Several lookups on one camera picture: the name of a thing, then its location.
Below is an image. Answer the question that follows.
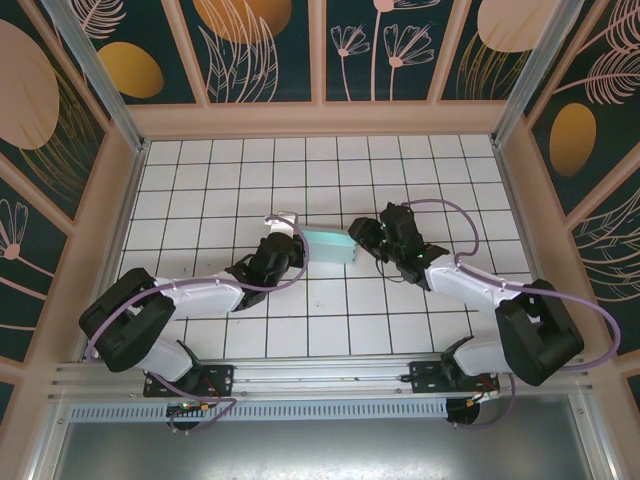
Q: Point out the light teal paper box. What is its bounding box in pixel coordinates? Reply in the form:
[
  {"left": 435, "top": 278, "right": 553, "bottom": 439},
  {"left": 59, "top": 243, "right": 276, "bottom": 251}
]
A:
[{"left": 302, "top": 225, "right": 359, "bottom": 266}]

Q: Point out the grey metal sheet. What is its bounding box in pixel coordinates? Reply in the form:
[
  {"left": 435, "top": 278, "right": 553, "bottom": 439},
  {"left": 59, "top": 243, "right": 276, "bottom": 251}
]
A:
[{"left": 47, "top": 392, "right": 619, "bottom": 480}]

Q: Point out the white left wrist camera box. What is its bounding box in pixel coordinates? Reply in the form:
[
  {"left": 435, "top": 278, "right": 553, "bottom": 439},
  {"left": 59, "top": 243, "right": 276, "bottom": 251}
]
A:
[{"left": 263, "top": 212, "right": 301, "bottom": 236}]

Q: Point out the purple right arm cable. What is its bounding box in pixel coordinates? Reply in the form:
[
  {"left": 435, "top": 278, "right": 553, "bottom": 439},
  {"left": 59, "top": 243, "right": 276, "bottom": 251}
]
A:
[{"left": 399, "top": 198, "right": 621, "bottom": 430}]

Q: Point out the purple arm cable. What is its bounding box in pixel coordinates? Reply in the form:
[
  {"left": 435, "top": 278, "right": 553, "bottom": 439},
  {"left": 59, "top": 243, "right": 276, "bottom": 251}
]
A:
[
  {"left": 399, "top": 198, "right": 621, "bottom": 430},
  {"left": 85, "top": 213, "right": 307, "bottom": 435}
]

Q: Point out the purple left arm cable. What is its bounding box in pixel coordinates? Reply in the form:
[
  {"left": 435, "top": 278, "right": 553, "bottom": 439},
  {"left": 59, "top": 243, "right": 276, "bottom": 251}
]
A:
[{"left": 85, "top": 213, "right": 307, "bottom": 435}]

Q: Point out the aluminium side rail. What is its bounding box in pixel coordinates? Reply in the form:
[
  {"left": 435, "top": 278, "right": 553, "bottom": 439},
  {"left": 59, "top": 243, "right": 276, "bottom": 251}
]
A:
[
  {"left": 492, "top": 139, "right": 564, "bottom": 357},
  {"left": 79, "top": 142, "right": 149, "bottom": 362}
]

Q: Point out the aluminium mounting rail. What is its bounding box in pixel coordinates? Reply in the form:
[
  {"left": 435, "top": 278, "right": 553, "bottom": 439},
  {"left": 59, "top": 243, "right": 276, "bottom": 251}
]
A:
[{"left": 47, "top": 354, "right": 599, "bottom": 401}]

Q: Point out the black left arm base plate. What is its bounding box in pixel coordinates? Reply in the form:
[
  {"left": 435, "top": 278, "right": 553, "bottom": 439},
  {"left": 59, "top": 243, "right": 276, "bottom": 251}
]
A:
[{"left": 143, "top": 363, "right": 236, "bottom": 399}]

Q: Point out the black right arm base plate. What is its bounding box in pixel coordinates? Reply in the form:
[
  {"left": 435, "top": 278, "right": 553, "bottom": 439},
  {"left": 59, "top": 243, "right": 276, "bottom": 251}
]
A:
[{"left": 408, "top": 360, "right": 501, "bottom": 396}]

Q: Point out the slotted grey cable duct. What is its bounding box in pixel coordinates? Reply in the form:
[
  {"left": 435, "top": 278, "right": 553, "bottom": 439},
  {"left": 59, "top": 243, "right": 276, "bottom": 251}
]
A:
[{"left": 69, "top": 398, "right": 450, "bottom": 422}]

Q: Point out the wall panel with flower outlines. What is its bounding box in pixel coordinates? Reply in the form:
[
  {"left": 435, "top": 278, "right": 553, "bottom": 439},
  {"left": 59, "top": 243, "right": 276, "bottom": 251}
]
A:
[{"left": 319, "top": 0, "right": 464, "bottom": 105}]

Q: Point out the wall panel with pale disc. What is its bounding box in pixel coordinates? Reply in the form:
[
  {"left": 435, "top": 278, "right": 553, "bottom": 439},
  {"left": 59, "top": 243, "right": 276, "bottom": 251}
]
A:
[{"left": 438, "top": 0, "right": 576, "bottom": 104}]

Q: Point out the wall panel with leaf outlines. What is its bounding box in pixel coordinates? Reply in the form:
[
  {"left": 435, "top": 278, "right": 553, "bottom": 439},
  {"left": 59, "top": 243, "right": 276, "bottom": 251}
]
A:
[{"left": 177, "top": 0, "right": 322, "bottom": 106}]

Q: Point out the aluminium corner post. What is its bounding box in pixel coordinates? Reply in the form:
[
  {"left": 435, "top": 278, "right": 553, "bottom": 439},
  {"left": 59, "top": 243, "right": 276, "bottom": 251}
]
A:
[
  {"left": 42, "top": 0, "right": 150, "bottom": 154},
  {"left": 492, "top": 0, "right": 596, "bottom": 147}
]

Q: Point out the wall panel with fern outlines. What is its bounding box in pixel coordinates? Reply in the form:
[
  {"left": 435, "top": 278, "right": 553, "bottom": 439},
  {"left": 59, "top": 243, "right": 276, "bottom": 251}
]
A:
[{"left": 567, "top": 187, "right": 640, "bottom": 359}]

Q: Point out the wall panel with feather outlines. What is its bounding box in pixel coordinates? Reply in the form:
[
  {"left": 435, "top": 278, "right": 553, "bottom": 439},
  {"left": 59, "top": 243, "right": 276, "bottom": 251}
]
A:
[{"left": 524, "top": 0, "right": 640, "bottom": 221}]

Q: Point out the wall panel with orange oval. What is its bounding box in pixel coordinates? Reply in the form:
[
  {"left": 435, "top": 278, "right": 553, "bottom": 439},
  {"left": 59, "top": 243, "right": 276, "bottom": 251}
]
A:
[{"left": 47, "top": 0, "right": 210, "bottom": 107}]

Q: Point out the wall panel with single flower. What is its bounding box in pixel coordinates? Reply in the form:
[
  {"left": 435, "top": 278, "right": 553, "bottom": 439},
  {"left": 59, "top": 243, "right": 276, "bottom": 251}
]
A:
[{"left": 0, "top": 149, "right": 76, "bottom": 369}]

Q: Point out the wall panel with pink disc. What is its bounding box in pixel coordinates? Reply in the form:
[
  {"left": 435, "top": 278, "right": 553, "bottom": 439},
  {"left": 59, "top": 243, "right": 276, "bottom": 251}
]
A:
[{"left": 0, "top": 0, "right": 112, "bottom": 226}]

